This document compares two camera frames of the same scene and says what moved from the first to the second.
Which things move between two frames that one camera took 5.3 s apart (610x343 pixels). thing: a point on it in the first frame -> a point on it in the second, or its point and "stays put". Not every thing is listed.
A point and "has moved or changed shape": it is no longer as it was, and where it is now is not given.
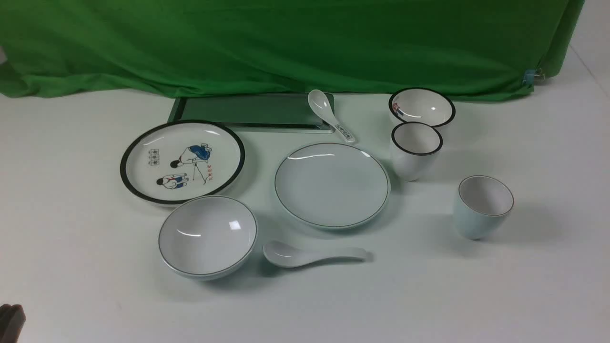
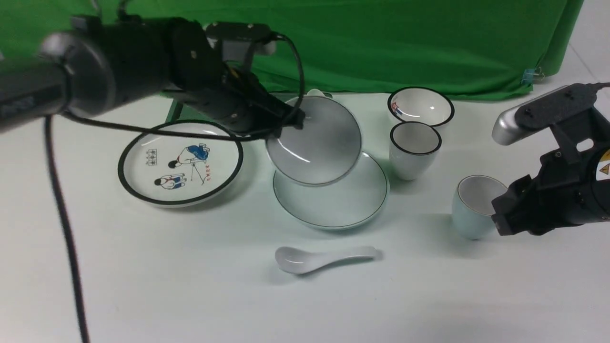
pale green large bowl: (208, 238) -> (326, 149)
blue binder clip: (530, 73) stays put
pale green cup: (481, 204) stays put
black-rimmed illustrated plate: (167, 162) stays put
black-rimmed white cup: (414, 148) stays put
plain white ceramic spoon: (282, 255) has moved or changed shape
